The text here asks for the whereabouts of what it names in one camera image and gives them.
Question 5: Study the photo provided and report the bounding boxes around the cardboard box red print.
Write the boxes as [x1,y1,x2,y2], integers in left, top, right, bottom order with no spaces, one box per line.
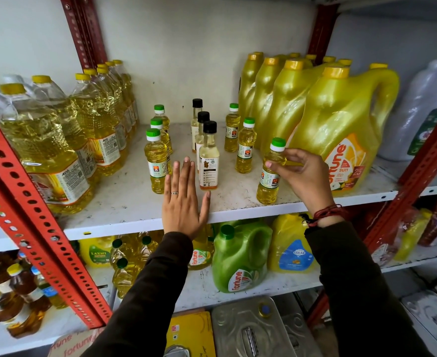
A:
[47,327,106,357]

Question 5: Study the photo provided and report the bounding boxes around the red thread bracelet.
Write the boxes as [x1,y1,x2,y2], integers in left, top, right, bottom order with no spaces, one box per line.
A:
[304,204,349,228]

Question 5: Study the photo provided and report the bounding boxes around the yellow oil bottle white label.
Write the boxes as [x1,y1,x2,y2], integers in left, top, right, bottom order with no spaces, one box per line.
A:
[188,225,216,271]

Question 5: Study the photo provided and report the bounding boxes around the yellow jug blue label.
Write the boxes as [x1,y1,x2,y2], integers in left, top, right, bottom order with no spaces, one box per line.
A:
[267,213,320,274]

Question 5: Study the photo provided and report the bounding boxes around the black-cap bottle front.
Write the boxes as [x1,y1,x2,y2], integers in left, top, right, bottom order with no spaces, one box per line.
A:
[198,120,220,191]

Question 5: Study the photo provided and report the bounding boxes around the person's right hand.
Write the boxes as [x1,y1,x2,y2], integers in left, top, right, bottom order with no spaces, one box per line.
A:
[265,147,336,218]

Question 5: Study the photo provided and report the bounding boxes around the yellow jug green label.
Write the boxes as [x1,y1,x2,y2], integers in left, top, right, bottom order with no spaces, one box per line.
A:
[78,236,117,267]

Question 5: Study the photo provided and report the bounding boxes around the dark red rear upright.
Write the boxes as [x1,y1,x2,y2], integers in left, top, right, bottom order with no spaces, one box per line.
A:
[307,3,340,65]

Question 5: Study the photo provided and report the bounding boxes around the row of yellow oil jugs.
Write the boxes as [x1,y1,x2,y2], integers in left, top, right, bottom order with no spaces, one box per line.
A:
[237,52,400,197]

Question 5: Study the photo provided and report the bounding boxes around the silver oil tin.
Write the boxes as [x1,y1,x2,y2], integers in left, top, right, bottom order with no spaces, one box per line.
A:
[281,312,323,357]
[211,295,297,357]

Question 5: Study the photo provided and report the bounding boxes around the red steel rear upright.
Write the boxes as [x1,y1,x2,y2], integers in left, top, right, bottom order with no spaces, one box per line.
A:
[57,0,109,69]

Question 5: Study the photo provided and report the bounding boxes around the cluster of dark oil bottles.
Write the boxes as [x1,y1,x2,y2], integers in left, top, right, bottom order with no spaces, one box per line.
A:
[0,250,69,339]

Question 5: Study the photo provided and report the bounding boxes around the red perforated steel upright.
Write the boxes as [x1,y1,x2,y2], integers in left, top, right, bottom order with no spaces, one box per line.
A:
[0,100,113,324]
[0,159,104,330]

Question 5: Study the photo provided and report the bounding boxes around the black-cap bottle back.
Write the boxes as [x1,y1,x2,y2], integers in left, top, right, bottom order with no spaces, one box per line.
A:
[190,98,204,153]

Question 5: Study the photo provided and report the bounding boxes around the person's left forearm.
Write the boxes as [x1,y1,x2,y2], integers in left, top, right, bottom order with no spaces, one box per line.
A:
[81,231,194,357]

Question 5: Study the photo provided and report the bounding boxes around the translucent white jug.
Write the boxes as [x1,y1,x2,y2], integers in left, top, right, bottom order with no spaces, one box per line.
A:
[377,59,437,162]

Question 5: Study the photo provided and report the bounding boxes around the person's left hand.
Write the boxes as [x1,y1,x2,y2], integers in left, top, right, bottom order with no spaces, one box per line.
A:
[162,156,212,241]

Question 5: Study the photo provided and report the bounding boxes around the green oil jug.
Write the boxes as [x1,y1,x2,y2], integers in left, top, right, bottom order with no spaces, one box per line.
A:
[212,220,273,294]

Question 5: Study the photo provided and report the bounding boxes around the black-cap bottle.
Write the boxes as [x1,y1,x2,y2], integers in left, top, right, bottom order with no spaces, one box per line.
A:
[190,98,204,153]
[195,111,211,172]
[198,120,220,191]

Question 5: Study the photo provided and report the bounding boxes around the row of large clear oil bottles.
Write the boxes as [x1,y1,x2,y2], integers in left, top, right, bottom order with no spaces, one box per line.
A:
[0,59,140,216]

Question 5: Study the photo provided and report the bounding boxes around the person's right forearm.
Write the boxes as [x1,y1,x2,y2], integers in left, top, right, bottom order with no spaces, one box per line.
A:
[304,221,435,357]

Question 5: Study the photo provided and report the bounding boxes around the clear oil bottle dark-green cap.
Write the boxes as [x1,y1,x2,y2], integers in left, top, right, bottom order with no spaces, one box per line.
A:
[111,258,141,298]
[109,238,130,272]
[136,234,160,264]

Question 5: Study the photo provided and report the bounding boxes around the yellow oil tin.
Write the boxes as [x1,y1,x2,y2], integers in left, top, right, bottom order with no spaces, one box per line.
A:
[165,311,216,357]

